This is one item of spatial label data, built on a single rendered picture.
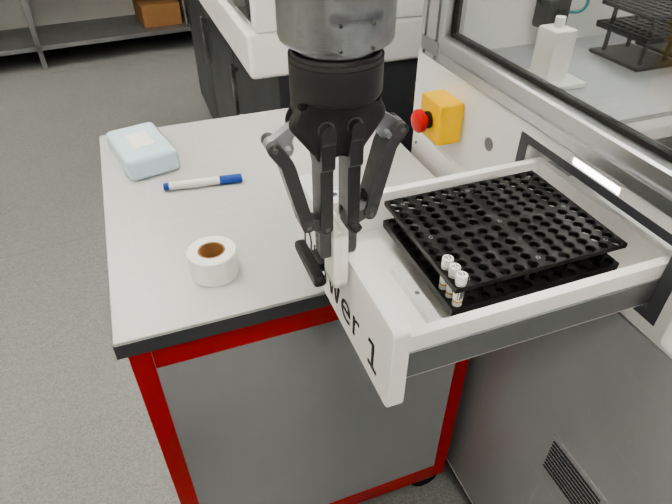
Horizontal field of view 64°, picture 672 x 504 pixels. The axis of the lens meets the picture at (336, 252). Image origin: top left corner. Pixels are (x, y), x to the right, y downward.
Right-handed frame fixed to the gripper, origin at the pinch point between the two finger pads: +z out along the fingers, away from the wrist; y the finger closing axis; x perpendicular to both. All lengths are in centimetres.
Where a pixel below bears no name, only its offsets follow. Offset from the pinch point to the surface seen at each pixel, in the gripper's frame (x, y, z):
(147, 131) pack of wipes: 64, -15, 13
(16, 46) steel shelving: 364, -84, 79
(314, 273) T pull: 0.4, -2.2, 2.5
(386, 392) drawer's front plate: -10.9, 1.1, 9.5
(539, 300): -9.5, 18.5, 4.3
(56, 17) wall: 412, -61, 75
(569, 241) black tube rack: -3.0, 27.2, 3.7
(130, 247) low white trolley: 33.0, -21.6, 17.7
